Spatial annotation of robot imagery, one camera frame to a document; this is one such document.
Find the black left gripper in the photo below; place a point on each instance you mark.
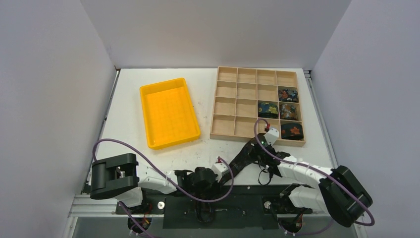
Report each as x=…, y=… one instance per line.
x=215, y=188

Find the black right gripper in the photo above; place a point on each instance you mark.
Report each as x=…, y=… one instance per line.
x=262, y=148

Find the brown blue floral tie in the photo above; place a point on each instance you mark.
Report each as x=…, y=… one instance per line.
x=240, y=161
x=288, y=112

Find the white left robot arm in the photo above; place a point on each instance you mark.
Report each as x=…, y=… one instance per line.
x=123, y=178

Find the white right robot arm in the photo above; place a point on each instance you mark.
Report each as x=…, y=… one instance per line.
x=335, y=191

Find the black orange floral rolled tie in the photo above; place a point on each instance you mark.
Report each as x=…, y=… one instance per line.
x=292, y=131

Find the blue yellow floral rolled tie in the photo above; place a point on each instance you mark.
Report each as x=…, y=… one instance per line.
x=268, y=110

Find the brown blue floral rolled tie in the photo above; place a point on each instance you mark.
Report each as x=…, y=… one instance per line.
x=288, y=112

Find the navy red floral rolled tie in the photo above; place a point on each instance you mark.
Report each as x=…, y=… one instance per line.
x=288, y=95

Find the wooden compartment organizer box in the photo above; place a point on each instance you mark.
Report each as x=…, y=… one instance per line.
x=238, y=91

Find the yellow plastic tray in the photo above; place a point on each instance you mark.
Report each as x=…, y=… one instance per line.
x=169, y=115

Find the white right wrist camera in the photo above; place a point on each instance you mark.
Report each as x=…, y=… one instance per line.
x=271, y=136

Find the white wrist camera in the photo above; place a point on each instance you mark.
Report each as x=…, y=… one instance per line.
x=219, y=169
x=271, y=136

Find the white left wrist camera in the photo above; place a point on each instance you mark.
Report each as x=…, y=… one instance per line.
x=219, y=169

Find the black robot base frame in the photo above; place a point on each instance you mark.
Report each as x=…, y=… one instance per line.
x=245, y=207

